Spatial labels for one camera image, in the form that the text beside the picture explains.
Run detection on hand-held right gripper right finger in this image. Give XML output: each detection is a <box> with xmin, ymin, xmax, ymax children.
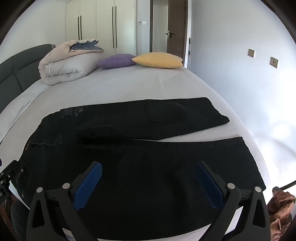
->
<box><xmin>196</xmin><ymin>161</ymin><xmax>271</xmax><ymax>241</ymax></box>

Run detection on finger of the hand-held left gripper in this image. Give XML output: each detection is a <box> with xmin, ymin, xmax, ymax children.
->
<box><xmin>0</xmin><ymin>159</ymin><xmax>20</xmax><ymax>183</ymax></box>

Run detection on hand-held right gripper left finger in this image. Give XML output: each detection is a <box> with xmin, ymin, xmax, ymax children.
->
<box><xmin>26</xmin><ymin>161</ymin><xmax>103</xmax><ymax>241</ymax></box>

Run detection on black pants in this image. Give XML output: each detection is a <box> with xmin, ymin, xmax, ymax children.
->
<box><xmin>17</xmin><ymin>97</ymin><xmax>266</xmax><ymax>234</ymax></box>

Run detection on brown crumpled cloth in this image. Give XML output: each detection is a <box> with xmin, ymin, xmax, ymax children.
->
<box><xmin>267</xmin><ymin>186</ymin><xmax>296</xmax><ymax>241</ymax></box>

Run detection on grey padded headboard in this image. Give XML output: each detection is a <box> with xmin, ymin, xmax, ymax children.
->
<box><xmin>0</xmin><ymin>44</ymin><xmax>56</xmax><ymax>114</ymax></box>

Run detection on bed with white sheet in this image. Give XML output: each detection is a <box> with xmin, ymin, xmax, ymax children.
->
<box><xmin>0</xmin><ymin>62</ymin><xmax>271</xmax><ymax>241</ymax></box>

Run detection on folded beige duvet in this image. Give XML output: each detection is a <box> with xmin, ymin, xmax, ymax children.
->
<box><xmin>38</xmin><ymin>38</ymin><xmax>105</xmax><ymax>86</ymax></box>

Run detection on purple pillow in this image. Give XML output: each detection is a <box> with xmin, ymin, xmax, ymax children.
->
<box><xmin>97</xmin><ymin>54</ymin><xmax>136</xmax><ymax>69</ymax></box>

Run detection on yellow pillow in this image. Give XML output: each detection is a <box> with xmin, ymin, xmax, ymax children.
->
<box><xmin>132</xmin><ymin>52</ymin><xmax>184</xmax><ymax>69</ymax></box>

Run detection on white wardrobe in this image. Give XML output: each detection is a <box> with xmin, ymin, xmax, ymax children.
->
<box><xmin>65</xmin><ymin>0</ymin><xmax>137</xmax><ymax>56</ymax></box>

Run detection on brown door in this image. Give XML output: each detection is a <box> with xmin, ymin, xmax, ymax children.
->
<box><xmin>165</xmin><ymin>0</ymin><xmax>188</xmax><ymax>62</ymax></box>

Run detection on black cable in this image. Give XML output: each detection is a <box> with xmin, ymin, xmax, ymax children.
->
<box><xmin>275</xmin><ymin>178</ymin><xmax>296</xmax><ymax>189</ymax></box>

